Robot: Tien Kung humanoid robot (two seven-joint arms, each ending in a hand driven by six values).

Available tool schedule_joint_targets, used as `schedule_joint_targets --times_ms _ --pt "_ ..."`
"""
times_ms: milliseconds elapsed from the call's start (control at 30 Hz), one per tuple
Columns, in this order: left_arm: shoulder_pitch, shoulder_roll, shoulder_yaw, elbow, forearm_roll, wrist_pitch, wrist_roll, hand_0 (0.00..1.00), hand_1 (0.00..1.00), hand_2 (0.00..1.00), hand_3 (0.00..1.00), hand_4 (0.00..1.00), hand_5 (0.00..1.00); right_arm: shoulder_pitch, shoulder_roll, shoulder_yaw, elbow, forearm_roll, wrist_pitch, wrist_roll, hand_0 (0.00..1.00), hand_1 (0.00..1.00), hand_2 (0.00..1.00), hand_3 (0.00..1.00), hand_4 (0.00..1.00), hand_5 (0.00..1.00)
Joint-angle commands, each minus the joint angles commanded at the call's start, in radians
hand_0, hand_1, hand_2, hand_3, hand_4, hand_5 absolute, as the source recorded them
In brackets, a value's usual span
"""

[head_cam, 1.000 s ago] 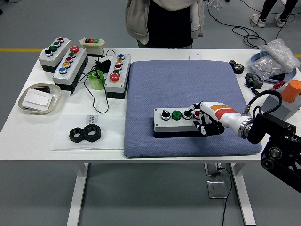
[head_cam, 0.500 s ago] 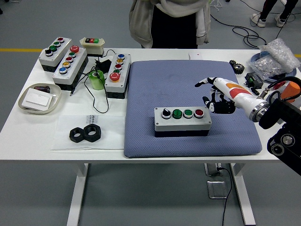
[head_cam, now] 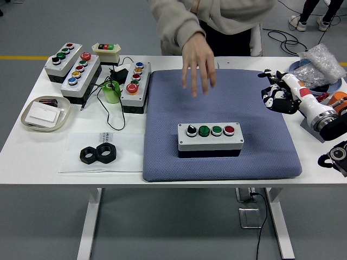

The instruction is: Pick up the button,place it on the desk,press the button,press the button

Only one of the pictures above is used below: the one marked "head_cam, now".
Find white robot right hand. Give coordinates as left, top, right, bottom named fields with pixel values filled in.
left=257, top=69, right=333, bottom=120

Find person's right hand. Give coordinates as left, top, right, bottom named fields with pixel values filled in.
left=181, top=34, right=217, bottom=98

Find white four-button control box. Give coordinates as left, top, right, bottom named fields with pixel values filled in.
left=177, top=122, right=245, bottom=159

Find slim five-button control box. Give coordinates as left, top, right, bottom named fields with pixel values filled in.
left=120, top=61, right=152, bottom=114

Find large five-button control box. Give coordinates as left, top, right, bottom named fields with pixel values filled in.
left=60, top=51, right=103, bottom=105

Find clear bag of parts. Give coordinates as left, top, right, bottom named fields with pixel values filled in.
left=291, top=64, right=327, bottom=89

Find blue round plate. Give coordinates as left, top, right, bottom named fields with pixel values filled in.
left=287, top=60, right=345, bottom=95

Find bubble wrap bag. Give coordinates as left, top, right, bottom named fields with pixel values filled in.
left=299, top=43, right=347, bottom=88

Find blue-grey padded mat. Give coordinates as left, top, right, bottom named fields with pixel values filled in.
left=143, top=69, right=303, bottom=182

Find black power adapter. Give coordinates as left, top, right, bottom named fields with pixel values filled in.
left=109, top=68, right=130, bottom=83

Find background person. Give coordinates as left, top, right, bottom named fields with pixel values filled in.
left=287, top=0, right=345, bottom=32

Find green tape roll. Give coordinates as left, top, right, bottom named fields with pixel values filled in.
left=102, top=80, right=121, bottom=104

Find clear printed plastic bag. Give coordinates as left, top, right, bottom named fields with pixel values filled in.
left=59, top=132, right=145, bottom=173

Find black hex nut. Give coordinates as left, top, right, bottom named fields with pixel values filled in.
left=80, top=146, right=101, bottom=165
left=97, top=142, right=118, bottom=163

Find white table leg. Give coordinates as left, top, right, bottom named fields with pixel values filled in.
left=77, top=187, right=103, bottom=260
left=265, top=187, right=295, bottom=259

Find grey floor socket box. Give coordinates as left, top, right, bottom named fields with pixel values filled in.
left=238, top=207, right=263, bottom=229

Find white box with black knob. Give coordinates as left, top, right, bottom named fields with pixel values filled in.
left=44, top=42, right=83, bottom=83

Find beige shallow tray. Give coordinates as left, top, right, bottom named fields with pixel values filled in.
left=21, top=95, right=72, bottom=133

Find dark brown small item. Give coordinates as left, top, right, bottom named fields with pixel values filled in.
left=38, top=99, right=59, bottom=108

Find black cables on floor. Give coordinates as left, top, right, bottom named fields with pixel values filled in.
left=262, top=0, right=310, bottom=54

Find cream three-button switch box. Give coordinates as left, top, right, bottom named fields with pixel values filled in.
left=92, top=42, right=121, bottom=67

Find black adapter cord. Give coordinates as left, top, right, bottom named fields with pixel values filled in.
left=80, top=56, right=133, bottom=130

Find black floor power cable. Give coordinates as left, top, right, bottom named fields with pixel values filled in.
left=250, top=191, right=268, bottom=260

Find white switch plate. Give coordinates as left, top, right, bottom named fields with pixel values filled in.
left=26, top=101, right=61, bottom=126

